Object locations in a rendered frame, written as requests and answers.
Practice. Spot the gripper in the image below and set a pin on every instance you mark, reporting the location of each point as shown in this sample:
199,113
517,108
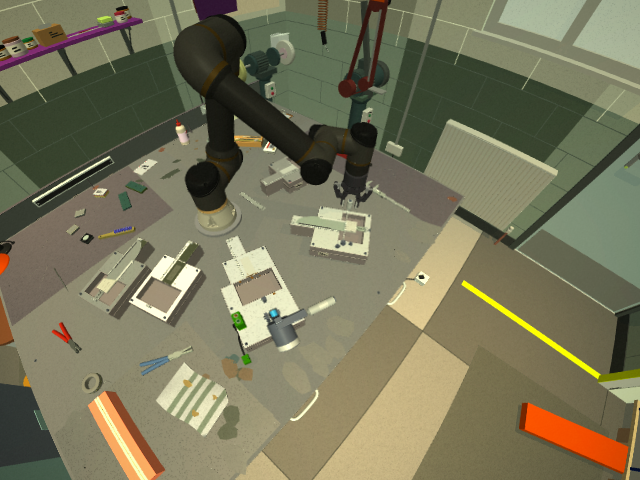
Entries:
355,181

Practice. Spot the pale steel knife blank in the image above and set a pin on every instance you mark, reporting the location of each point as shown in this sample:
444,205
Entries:
325,223

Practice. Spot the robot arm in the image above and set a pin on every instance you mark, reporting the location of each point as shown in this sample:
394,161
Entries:
260,115

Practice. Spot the white knife-shaped bar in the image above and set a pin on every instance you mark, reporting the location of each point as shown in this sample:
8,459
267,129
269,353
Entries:
390,198

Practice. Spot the light rack block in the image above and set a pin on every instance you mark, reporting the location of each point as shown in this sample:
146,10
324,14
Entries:
345,245
186,275
127,285

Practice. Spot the light stepped gauge block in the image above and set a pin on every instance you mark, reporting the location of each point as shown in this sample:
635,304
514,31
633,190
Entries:
280,177

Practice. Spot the light soldering fixture base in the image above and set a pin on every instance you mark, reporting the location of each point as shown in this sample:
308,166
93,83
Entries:
250,270

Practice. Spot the white card red print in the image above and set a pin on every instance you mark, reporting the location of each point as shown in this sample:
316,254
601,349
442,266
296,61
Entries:
270,147

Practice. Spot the steel ruler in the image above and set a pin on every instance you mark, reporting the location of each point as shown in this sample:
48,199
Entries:
252,201

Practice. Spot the orange-edged wooden box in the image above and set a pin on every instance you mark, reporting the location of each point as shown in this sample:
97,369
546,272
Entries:
247,141

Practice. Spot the white radiator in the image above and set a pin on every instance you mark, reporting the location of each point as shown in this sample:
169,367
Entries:
490,175

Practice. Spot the small blue knob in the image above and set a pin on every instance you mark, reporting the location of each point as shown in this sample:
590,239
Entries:
273,315

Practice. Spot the dark green bench grinder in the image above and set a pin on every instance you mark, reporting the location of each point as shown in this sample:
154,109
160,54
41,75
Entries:
260,62

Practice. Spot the green control box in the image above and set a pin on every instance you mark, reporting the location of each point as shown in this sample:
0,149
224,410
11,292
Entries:
239,320

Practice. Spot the white glue bottle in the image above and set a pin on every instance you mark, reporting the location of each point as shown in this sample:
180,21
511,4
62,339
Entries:
182,134

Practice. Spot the dark green flat bar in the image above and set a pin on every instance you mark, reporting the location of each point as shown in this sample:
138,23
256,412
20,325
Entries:
182,254

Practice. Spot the white paper card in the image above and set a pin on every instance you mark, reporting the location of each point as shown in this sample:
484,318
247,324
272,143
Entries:
145,166

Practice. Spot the green abrasive pad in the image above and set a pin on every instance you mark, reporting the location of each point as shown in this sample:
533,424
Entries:
125,200
135,186

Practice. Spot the purple apron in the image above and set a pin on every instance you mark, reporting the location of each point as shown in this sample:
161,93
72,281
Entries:
215,7

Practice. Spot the grey flat bar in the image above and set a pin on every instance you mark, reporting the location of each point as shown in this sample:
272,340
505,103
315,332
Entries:
125,257

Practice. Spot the dark-framed glass cabinet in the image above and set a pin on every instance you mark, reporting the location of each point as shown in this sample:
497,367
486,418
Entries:
590,235

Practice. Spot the yellow and blue pencil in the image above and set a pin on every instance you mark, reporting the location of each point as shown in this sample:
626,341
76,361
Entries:
116,232

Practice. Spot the window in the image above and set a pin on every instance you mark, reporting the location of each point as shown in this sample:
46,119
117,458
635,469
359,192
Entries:
540,20

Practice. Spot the small tan tile box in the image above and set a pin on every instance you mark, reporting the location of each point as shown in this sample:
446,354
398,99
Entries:
100,191

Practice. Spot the striped white cloth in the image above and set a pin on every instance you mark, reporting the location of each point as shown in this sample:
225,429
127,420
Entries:
192,405

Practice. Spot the small black square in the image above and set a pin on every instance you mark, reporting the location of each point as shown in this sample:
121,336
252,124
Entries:
87,238

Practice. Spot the small grey tile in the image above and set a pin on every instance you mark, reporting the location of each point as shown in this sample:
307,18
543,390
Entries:
80,213
72,230

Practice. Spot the black bar white stripe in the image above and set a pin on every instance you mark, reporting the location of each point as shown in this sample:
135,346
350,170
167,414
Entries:
72,182

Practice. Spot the yellow-green small box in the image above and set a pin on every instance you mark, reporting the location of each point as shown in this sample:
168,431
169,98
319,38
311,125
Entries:
105,20

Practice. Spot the orange flat box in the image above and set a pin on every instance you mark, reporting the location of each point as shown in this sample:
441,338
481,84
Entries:
570,440

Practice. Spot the grey tape roll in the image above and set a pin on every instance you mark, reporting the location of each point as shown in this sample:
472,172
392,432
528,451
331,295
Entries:
86,384

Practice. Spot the orange sanding block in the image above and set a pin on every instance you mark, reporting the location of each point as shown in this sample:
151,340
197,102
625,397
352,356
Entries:
125,440

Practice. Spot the brown cardboard box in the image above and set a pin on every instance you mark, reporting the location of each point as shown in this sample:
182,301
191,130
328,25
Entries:
50,35

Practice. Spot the dark grey box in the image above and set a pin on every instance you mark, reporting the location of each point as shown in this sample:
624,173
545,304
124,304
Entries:
22,425

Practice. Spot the white wall socket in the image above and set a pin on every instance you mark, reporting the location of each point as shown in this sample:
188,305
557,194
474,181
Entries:
395,147

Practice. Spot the grey wall pipe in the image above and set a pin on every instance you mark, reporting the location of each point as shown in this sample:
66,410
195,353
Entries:
175,11
420,70

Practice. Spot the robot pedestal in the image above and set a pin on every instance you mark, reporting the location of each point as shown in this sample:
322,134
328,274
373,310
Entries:
216,220

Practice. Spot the purple wall shelf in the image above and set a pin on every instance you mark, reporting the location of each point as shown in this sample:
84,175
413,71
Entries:
85,34

